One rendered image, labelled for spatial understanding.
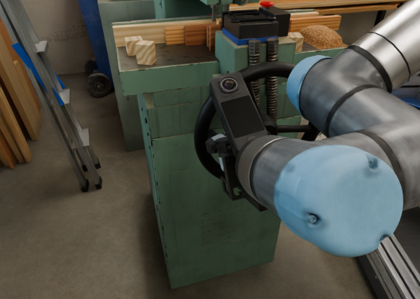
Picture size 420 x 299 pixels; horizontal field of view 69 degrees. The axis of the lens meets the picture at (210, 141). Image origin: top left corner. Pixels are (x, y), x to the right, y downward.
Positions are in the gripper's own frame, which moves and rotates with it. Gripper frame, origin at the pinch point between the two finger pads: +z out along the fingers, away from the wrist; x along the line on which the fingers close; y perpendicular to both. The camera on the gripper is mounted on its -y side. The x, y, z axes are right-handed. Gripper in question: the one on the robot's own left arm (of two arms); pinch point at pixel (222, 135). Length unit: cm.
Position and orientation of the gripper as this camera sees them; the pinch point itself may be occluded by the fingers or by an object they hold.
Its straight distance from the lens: 53.9
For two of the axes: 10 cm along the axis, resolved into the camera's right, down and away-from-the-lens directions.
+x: 9.6, -2.2, 1.8
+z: -2.0, -1.0, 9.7
